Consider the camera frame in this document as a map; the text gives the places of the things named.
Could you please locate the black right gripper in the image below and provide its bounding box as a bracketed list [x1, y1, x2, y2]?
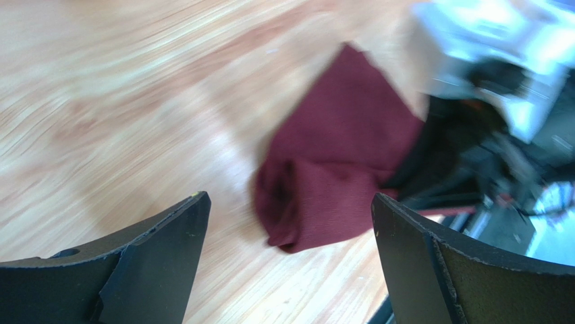
[381, 58, 575, 217]

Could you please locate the dark red cloth napkin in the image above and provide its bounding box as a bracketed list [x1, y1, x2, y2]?
[254, 45, 424, 253]

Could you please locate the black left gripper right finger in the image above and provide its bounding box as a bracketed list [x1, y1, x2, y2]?
[371, 194, 574, 323]

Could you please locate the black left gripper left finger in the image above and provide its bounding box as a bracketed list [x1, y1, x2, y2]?
[1, 192, 211, 323]

